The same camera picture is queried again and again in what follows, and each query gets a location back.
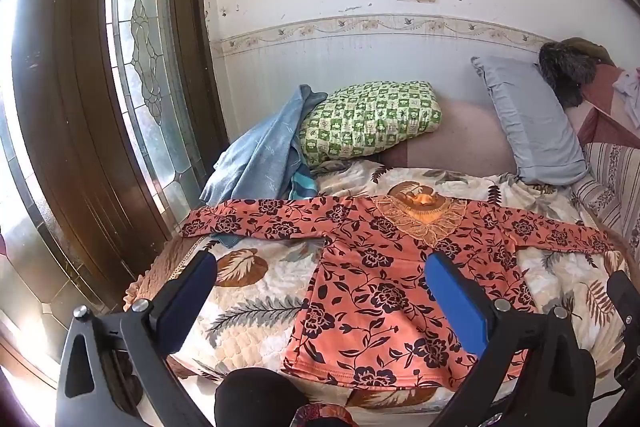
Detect maroon patterned cloth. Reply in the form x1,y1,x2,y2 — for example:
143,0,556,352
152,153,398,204
290,403,358,427

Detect grey blue pillow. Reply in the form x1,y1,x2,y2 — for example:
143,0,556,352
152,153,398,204
471,56,588,186

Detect teal striped cloth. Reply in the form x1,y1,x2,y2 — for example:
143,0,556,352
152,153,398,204
288,164,318,200

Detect blue denim cloth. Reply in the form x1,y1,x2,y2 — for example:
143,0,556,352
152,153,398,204
199,83,329,249

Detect leaf print blanket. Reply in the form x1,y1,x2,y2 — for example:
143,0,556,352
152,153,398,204
124,160,634,383

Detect wooden glass door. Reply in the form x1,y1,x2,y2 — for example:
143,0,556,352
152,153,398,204
0,0,230,383

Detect orange floral blouse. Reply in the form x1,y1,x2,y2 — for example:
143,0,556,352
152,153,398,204
181,188,613,390

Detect white crumpled cloth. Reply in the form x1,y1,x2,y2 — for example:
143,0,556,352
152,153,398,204
613,69,640,130

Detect striped beige sofa cover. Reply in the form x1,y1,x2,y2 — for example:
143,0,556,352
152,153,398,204
573,143,640,262

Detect green checkered pillow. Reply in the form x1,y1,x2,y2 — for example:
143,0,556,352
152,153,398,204
298,80,442,167

